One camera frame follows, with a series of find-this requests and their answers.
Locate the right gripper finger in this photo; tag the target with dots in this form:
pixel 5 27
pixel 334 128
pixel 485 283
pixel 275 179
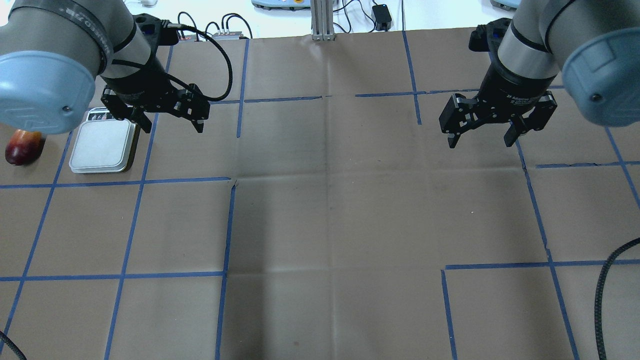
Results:
pixel 516 129
pixel 452 138

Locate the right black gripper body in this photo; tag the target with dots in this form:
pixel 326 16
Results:
pixel 511 83

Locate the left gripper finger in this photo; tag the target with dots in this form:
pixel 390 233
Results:
pixel 197 123
pixel 140 119

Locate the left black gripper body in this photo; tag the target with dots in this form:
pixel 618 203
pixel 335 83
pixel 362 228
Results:
pixel 141 83

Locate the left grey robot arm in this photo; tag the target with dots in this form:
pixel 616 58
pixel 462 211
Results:
pixel 52 52

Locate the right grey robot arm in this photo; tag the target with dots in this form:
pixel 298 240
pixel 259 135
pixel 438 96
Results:
pixel 592 44

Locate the red mango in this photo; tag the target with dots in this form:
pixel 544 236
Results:
pixel 24 147

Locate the white kitchen scale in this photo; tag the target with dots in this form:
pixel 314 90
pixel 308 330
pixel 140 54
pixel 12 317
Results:
pixel 103 144

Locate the grey connector box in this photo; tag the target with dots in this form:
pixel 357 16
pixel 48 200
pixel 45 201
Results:
pixel 228 35

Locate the black power adapter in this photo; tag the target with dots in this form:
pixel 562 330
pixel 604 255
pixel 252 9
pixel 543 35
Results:
pixel 381 15

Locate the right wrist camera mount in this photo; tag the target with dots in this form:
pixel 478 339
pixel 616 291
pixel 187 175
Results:
pixel 488 37

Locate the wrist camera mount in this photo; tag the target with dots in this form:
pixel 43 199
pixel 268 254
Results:
pixel 488 37
pixel 158 32

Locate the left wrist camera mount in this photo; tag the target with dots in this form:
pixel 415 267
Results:
pixel 158 32

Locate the aluminium profile post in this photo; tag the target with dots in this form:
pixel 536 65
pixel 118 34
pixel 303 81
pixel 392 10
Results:
pixel 322 20

